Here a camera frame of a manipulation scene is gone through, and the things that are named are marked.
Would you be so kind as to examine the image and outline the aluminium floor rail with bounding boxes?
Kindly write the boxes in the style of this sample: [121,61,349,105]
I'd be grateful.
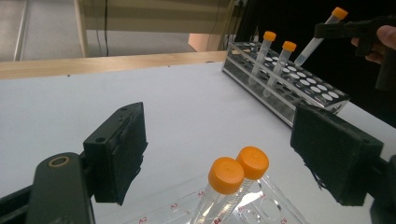
[12,0,31,63]

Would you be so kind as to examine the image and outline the wooden table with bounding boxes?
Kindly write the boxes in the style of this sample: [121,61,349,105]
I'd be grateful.
[0,50,228,81]

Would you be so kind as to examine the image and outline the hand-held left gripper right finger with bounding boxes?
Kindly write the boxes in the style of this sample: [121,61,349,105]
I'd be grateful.
[290,105,385,207]

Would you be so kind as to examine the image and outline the metal wire tube rack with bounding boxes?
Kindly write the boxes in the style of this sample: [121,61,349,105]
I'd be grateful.
[221,41,351,128]

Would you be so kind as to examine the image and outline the hanging black cable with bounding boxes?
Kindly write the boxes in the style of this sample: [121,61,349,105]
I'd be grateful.
[102,0,110,58]

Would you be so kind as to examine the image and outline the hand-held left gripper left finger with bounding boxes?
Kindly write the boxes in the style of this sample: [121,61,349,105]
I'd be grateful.
[82,101,149,206]

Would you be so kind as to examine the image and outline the beige wooden cabinet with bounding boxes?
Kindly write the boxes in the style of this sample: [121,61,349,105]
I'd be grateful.
[73,0,242,59]

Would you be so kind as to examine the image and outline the orange-capped clear centrifuge tube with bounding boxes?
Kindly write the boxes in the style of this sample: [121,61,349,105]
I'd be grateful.
[293,7,349,67]
[247,30,277,87]
[218,146,270,224]
[190,156,246,224]
[262,40,298,98]

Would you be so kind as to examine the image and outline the light brown board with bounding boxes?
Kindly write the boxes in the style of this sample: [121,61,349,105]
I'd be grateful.
[188,33,228,52]

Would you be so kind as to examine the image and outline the clear acrylic tube rack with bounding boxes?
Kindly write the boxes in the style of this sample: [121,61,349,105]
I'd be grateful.
[124,174,309,224]

